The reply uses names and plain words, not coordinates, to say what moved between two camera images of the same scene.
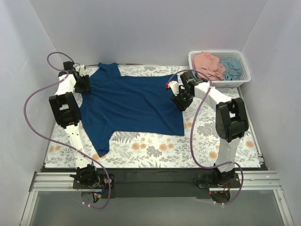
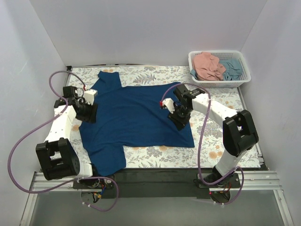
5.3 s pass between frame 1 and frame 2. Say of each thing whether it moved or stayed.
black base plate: stayed
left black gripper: moved
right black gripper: moved
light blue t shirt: stayed
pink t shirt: stayed
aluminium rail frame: stayed
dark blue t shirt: moved
